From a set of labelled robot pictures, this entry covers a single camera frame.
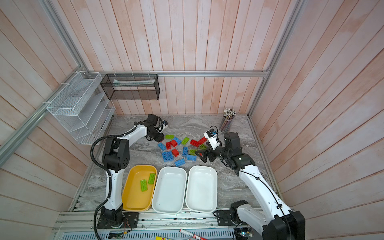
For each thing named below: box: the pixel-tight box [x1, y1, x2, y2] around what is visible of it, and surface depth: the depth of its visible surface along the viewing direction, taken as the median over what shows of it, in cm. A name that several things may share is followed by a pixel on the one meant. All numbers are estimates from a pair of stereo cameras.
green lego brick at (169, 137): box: [165, 134, 175, 140], surface depth 109 cm
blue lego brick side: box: [186, 154, 198, 162], surface depth 95 cm
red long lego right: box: [195, 136, 207, 148], surface depth 103 cm
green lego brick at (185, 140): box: [181, 137, 190, 146], surface depth 106 cm
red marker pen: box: [179, 229, 208, 240], surface depth 70 cm
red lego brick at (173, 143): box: [170, 139, 178, 148], surface depth 103 cm
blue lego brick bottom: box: [175, 158, 186, 167], surface depth 95 cm
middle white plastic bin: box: [151, 166, 187, 215], surface depth 83 cm
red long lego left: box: [190, 139, 200, 148], surface depth 104 cm
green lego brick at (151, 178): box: [148, 173, 156, 185], surface depth 88 cm
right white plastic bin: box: [185, 165, 218, 213], surface depth 84 cm
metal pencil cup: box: [219, 108, 236, 133], surface depth 100 cm
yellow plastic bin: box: [121, 165, 157, 212], surface depth 85 cm
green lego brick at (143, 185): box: [140, 179, 148, 192], surface depth 86 cm
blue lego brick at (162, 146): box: [158, 142, 166, 151], surface depth 103 cm
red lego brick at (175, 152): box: [172, 148, 179, 157], surface depth 99 cm
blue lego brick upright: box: [182, 147, 189, 157], surface depth 101 cm
